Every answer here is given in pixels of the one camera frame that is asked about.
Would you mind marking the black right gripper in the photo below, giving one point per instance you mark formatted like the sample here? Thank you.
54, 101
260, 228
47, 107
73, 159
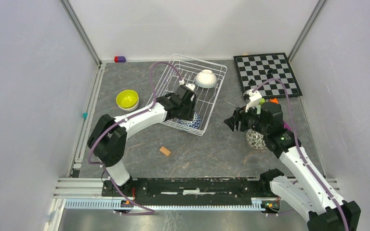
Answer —
239, 114

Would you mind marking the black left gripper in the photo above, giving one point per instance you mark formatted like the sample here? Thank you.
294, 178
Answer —
189, 115

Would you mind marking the blue white patterned bowl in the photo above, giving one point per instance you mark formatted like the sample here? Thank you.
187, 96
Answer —
195, 123

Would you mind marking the red floral patterned bowl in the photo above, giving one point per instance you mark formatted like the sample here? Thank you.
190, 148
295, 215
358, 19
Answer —
255, 140

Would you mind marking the yellow bowl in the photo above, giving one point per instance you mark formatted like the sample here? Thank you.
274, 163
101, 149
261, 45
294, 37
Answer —
127, 99

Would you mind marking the plain white bowl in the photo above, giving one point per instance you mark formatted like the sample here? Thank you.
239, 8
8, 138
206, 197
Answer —
129, 109

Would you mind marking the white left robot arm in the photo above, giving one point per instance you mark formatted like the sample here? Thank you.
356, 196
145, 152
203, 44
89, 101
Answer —
108, 139

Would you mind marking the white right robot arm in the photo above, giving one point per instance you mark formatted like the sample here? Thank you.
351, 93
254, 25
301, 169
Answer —
322, 207

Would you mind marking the white ribbed bowl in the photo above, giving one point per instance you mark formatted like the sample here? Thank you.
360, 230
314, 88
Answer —
206, 79

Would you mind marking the black chess piece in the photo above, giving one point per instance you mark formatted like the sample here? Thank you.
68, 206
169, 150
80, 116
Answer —
270, 71
252, 82

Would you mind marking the orange curved plastic piece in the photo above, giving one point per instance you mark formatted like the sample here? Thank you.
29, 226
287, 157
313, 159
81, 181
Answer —
274, 100

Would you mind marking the tan wooden block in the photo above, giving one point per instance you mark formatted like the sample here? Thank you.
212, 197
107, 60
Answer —
165, 151

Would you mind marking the magenta plastic scoop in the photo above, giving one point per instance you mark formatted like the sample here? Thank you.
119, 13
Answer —
286, 126

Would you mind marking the black white chessboard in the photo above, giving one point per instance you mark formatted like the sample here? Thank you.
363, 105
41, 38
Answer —
253, 70

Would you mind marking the red purple block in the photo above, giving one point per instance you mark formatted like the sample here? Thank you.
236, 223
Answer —
119, 59

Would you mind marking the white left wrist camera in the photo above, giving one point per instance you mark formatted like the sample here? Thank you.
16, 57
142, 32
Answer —
188, 85

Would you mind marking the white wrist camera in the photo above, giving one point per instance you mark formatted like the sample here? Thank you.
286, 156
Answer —
188, 85
254, 98

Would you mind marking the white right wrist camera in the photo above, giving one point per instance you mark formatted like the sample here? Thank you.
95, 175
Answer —
254, 98

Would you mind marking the white wire dish rack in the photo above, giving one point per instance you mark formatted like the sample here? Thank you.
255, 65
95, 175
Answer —
188, 68

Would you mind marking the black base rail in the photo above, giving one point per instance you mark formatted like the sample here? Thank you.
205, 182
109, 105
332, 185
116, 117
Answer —
195, 191

